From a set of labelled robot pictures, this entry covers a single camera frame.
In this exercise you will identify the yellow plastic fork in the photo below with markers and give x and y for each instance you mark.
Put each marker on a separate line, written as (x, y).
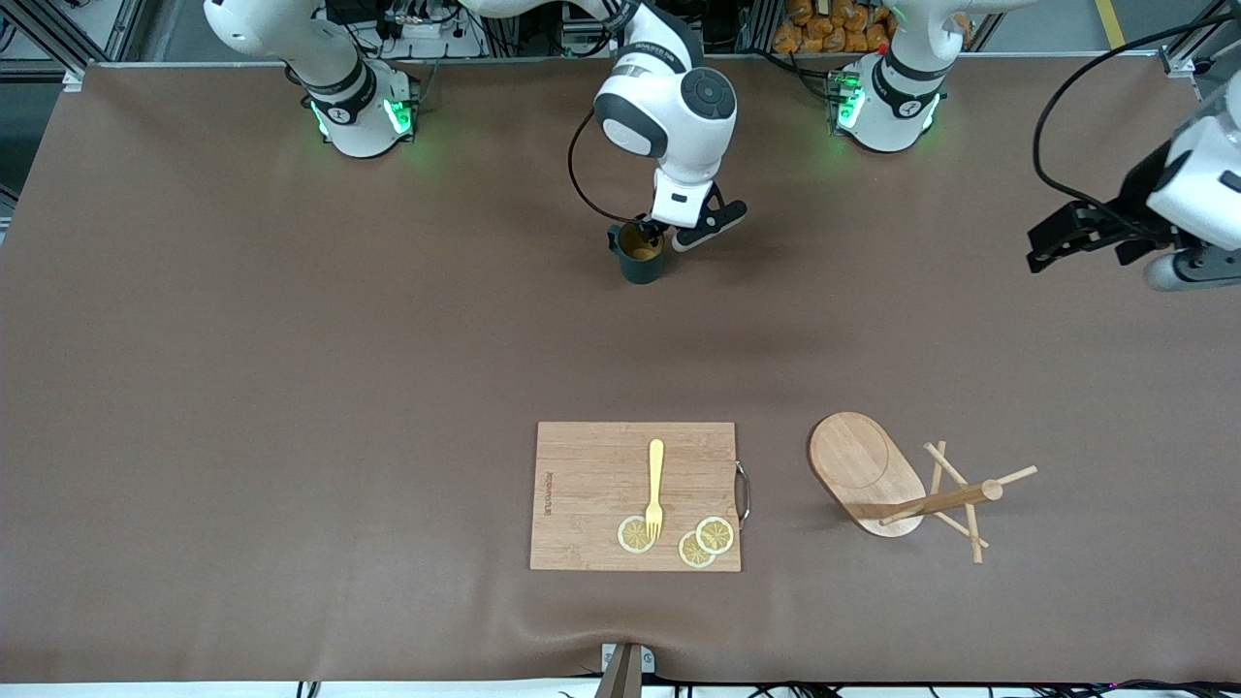
(656, 475)

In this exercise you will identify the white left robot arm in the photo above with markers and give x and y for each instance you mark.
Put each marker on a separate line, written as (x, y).
(887, 121)

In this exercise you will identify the aluminium frame profile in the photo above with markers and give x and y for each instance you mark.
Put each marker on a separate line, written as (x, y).
(1178, 63)
(73, 78)

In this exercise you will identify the wooden mug tree rack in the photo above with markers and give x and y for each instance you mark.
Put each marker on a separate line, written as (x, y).
(858, 465)

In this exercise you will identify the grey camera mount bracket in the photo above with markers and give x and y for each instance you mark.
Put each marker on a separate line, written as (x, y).
(622, 674)

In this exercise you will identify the orange packaged snacks pile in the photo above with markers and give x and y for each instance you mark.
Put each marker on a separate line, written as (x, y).
(834, 29)

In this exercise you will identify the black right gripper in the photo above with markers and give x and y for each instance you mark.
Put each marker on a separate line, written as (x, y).
(651, 229)

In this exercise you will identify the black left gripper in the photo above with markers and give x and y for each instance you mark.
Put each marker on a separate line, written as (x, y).
(1140, 206)

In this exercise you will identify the brown table mat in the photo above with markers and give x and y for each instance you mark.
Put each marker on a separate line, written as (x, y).
(388, 339)

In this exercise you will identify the white power strip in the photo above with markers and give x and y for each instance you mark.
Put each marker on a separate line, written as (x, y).
(427, 29)

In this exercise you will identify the dark teal mug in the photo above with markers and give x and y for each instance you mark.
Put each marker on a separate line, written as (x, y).
(640, 269)

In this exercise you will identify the lemon slice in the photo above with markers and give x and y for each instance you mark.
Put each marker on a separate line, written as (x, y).
(630, 536)
(715, 535)
(690, 555)

